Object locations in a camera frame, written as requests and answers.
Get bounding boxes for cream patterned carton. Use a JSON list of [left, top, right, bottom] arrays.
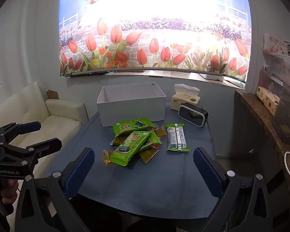
[[256, 86, 280, 116]]

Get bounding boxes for brown cardboard piece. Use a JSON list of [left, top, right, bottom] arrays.
[[46, 90, 60, 100]]

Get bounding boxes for white cardboard box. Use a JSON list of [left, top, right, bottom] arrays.
[[97, 82, 166, 127]]

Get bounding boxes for clear plastic bag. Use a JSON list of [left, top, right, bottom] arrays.
[[263, 33, 290, 87]]

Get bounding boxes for person's left hand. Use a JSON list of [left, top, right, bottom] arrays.
[[1, 180, 20, 205]]

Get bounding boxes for black desk clock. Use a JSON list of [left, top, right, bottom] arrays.
[[178, 103, 209, 128]]

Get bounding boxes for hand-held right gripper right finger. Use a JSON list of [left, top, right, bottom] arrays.
[[193, 147, 278, 232]]

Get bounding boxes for cream leather sofa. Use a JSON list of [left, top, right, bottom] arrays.
[[0, 81, 89, 177]]

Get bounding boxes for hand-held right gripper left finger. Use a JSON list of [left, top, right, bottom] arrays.
[[14, 147, 95, 232]]

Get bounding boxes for yellow jelly cup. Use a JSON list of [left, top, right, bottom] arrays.
[[102, 151, 112, 166]]

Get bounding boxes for clear plastic container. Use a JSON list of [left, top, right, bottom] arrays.
[[272, 77, 290, 144]]

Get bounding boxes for white power strip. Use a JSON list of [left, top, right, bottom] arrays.
[[204, 73, 225, 82]]

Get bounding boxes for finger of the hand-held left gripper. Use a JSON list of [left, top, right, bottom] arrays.
[[4, 138, 63, 168], [0, 121, 42, 148]]

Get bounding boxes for green seaweed snack packet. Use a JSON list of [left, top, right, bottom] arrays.
[[133, 131, 162, 156], [109, 131, 152, 167], [112, 117, 157, 136]]

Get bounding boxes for brown stone counter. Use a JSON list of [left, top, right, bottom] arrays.
[[234, 89, 290, 211]]

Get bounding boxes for tulip printed window blind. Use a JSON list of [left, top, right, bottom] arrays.
[[59, 0, 252, 83]]

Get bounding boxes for green packet with clear window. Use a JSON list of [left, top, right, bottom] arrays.
[[165, 123, 190, 152]]

